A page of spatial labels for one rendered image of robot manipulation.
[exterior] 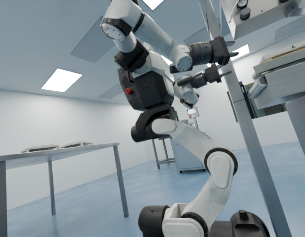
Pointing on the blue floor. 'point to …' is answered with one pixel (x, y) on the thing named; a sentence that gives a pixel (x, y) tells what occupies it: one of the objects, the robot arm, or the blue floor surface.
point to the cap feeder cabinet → (185, 158)
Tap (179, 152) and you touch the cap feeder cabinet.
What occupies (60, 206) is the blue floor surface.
